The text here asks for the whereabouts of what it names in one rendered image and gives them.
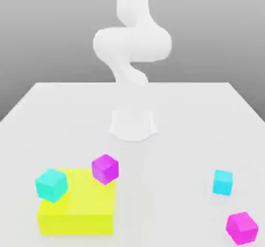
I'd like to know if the small magenta cube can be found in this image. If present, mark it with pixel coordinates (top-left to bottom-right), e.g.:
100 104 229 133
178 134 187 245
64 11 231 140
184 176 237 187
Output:
225 211 259 246

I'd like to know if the small turquoise cube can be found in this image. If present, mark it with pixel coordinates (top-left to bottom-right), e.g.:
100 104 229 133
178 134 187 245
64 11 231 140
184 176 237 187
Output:
34 167 69 204

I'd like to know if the small cyan cube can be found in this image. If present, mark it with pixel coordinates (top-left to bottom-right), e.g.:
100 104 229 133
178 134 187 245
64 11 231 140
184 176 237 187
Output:
212 169 233 196

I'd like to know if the large yellow box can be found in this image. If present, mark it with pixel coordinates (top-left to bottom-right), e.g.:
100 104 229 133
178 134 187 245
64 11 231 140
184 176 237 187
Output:
36 168 116 236

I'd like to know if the small purple cube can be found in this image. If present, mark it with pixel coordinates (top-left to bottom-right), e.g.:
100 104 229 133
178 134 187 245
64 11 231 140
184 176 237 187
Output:
91 153 120 186

